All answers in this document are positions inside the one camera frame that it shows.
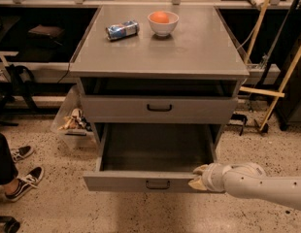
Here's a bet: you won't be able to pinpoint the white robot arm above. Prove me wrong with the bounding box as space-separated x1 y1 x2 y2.
188 162 301 211

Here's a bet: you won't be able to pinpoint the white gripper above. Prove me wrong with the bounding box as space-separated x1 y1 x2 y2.
188 163 231 192

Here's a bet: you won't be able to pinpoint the orange fruit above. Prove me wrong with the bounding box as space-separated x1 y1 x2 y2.
150 12 169 23

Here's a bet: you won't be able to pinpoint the clear plastic storage bin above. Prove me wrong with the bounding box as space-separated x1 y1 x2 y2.
50 85 95 149

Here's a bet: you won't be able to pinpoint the dark box on shelf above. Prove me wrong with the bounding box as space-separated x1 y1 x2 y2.
27 24 64 39

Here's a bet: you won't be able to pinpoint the grey top drawer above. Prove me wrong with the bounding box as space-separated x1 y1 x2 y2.
81 95 238 124

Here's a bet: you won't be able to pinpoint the grey drawer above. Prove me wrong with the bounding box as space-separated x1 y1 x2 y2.
81 95 238 124
84 123 217 193

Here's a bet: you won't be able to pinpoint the black white sneaker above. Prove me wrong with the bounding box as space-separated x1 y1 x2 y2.
11 146 34 163
3 167 45 202

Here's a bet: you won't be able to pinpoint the person leg dark trousers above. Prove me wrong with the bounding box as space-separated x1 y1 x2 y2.
0 133 18 195

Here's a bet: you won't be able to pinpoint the crushed blue soda can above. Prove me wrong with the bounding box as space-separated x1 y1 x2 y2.
106 20 140 41

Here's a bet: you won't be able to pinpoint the wooden easel frame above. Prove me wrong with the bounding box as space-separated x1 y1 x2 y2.
239 0 301 133

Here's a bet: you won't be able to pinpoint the black white sneaker near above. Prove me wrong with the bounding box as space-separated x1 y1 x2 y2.
3 167 45 202

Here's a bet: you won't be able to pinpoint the black white sneaker far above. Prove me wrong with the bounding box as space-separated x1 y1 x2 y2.
11 146 34 163

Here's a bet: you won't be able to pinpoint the black clamp on floor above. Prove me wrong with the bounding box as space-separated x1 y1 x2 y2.
229 114 248 135

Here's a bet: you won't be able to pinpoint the white ceramic bowl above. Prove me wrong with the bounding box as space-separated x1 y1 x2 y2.
148 11 179 37

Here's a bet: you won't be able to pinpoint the grey drawer cabinet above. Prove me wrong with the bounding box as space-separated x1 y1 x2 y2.
68 4 251 148

